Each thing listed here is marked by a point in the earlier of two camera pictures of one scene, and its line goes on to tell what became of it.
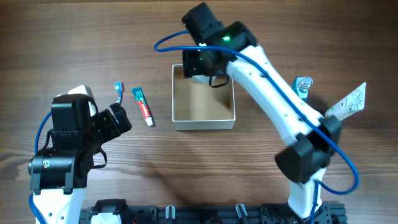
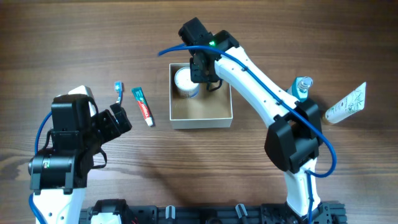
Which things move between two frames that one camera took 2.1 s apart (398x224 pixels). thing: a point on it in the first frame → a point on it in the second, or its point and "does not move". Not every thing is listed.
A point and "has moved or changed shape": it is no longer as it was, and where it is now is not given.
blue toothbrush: x=118 y=88 does not move
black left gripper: x=109 y=121 does not move
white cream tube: x=352 y=103 does not move
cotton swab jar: x=201 y=79 has moved or changed shape
